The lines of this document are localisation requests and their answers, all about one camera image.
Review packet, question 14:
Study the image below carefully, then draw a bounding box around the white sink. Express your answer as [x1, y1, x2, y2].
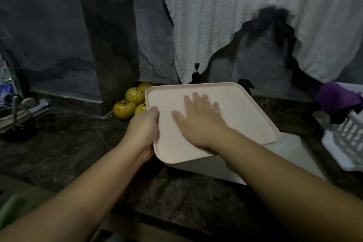
[167, 131, 327, 186]

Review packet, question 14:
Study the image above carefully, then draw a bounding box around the person's left forearm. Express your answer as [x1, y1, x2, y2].
[0, 143, 151, 242]

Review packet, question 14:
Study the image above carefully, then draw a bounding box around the group of yellow apples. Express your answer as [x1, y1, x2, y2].
[112, 82, 155, 121]

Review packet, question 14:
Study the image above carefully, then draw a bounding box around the white plastic basket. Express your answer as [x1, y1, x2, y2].
[312, 82, 363, 173]

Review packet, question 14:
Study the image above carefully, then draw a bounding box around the clear glass mug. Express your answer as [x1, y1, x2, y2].
[0, 94, 37, 142]

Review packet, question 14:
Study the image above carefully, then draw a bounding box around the person's right forearm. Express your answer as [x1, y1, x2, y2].
[213, 128, 363, 242]

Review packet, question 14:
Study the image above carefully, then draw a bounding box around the beige plastic tray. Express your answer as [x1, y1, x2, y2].
[144, 82, 281, 165]

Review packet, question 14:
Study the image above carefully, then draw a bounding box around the purple cloth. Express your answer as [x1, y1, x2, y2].
[315, 82, 363, 124]

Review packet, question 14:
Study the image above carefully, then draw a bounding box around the black faucet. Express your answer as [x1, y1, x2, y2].
[237, 78, 256, 93]

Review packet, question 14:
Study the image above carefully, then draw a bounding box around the person's left hand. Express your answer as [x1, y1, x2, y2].
[122, 106, 161, 163]

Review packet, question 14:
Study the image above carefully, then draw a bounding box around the white hanging towel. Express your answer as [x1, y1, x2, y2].
[157, 0, 363, 85]

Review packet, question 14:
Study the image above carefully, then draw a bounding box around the dark soap pump bottle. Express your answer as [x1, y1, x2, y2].
[190, 62, 203, 84]

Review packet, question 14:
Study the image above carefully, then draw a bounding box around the person's right hand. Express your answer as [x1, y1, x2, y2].
[171, 92, 234, 155]

